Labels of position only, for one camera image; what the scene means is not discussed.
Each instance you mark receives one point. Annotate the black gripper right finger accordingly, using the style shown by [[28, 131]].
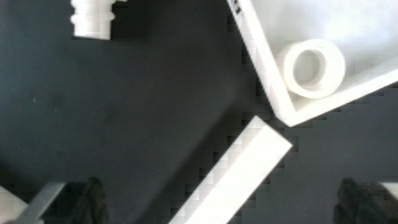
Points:
[[366, 203]]

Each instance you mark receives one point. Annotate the white square tabletop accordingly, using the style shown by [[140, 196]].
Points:
[[321, 44]]

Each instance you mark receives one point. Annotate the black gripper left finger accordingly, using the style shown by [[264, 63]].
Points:
[[83, 204]]

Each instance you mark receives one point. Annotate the white U-shaped obstacle fence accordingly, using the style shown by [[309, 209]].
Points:
[[236, 175]]

